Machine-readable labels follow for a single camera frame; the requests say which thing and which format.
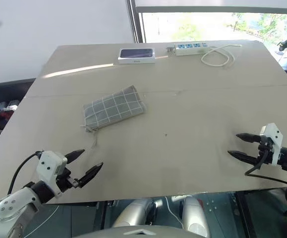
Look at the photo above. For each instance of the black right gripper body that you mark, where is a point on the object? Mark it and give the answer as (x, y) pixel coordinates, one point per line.
(261, 148)

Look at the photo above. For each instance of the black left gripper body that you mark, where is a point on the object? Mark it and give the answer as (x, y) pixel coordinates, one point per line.
(64, 182)

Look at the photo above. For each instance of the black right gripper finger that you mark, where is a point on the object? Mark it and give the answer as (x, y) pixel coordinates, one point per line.
(245, 157)
(249, 138)

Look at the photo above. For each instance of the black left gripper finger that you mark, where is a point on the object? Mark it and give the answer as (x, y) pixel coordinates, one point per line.
(90, 174)
(74, 155)

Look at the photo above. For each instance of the grey checked cloth pouch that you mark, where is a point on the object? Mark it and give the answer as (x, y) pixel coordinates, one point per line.
(113, 106)

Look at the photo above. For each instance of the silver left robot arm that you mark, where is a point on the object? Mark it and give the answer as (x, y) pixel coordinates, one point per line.
(9, 208)

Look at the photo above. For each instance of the silver left robot leg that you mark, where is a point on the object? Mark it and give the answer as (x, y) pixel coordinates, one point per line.
(133, 213)

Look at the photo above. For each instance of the silver robot leg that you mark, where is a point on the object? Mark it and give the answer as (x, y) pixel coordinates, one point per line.
(195, 215)
(133, 213)

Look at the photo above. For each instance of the silver robot torso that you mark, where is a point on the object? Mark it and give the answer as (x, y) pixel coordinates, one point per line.
(138, 232)

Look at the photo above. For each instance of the silver right robot leg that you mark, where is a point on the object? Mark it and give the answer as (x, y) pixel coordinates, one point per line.
(195, 215)

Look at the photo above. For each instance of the red and white clutter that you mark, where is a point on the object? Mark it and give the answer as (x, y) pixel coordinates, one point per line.
(8, 107)

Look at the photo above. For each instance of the black side shelf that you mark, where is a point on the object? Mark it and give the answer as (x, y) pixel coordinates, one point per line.
(7, 91)

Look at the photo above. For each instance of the small black device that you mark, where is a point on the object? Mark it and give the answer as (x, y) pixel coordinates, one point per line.
(284, 44)

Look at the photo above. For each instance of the white power strip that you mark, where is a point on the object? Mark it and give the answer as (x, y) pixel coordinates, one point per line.
(191, 49)

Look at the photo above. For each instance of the white phone box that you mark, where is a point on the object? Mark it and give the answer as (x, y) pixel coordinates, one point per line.
(136, 55)

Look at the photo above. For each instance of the small grey plug adapter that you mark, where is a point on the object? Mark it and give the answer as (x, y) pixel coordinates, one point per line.
(170, 49)

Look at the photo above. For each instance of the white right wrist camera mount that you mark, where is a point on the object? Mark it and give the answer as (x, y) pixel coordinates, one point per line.
(274, 138)

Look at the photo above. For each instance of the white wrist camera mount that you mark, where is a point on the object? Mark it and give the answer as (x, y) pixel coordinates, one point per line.
(274, 138)
(49, 162)

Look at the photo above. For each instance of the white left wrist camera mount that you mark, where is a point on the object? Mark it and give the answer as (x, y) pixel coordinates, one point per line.
(49, 162)

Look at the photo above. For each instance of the dark window frame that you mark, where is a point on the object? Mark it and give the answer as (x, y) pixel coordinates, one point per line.
(138, 22)

